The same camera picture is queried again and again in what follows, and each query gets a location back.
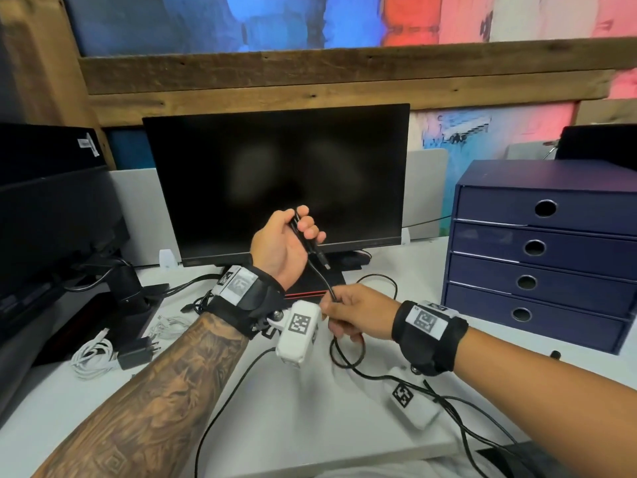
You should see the black right wrist strap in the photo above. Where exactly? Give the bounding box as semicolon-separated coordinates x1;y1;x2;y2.
391;299;470;378

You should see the black monitor power cable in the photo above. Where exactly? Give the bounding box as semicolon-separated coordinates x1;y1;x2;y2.
62;258;135;293

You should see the person's left hand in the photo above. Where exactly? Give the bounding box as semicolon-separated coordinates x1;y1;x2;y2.
250;206;327;293

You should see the white partition panel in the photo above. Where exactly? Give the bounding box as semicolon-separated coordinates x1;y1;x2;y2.
108;169;182;267
401;147;451;242

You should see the black charger plug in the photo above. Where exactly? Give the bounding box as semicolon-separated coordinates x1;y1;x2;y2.
117;337;161;370

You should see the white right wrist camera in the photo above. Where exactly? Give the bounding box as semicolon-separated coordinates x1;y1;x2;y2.
383;368;441;432

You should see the black wrist strap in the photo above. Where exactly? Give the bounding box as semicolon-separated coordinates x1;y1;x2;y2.
391;299;470;378
204;265;287;339

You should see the long black cable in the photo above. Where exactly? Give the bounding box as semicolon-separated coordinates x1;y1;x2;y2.
290;207;524;478

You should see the black left wrist strap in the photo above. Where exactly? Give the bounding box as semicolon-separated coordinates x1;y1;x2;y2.
204;265;287;339

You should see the person's left forearm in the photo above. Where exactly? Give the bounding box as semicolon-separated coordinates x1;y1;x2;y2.
32;313;249;478

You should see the black monitor arm base plate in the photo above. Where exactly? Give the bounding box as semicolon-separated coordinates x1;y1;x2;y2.
32;283;170;366

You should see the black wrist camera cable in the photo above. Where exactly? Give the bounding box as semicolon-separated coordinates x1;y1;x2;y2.
423;380;536;478
194;347;277;478

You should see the person's right hand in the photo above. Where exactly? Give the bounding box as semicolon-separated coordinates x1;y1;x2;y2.
318;283;401;344

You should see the black monitor link cable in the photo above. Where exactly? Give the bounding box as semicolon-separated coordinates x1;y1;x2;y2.
161;273;222;297

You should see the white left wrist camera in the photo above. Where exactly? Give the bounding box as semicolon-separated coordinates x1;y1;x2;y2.
276;299;322;366

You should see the white cable with black charger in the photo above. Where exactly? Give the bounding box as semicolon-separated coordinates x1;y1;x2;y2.
69;328;115;380

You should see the person's white shirt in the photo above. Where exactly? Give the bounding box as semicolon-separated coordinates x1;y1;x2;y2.
318;455;478;478

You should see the black panel with white sticker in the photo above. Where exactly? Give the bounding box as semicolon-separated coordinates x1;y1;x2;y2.
0;123;109;187

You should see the black computer monitor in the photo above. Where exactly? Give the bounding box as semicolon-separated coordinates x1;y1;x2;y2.
143;103;411;268

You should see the white background table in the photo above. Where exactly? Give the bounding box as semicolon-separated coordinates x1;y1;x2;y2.
505;141;558;160

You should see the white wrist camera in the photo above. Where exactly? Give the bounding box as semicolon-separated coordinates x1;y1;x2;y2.
276;299;322;366
383;368;441;432

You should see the navy blue drawer unit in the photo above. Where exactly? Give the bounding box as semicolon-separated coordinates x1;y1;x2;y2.
440;159;637;355

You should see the small black oval device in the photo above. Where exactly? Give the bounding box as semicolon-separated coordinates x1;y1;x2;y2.
338;251;372;270

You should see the person's right forearm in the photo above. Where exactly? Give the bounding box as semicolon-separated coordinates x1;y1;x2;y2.
455;327;637;478

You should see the small black cable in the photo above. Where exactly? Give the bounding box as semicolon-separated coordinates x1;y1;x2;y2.
180;291;215;314

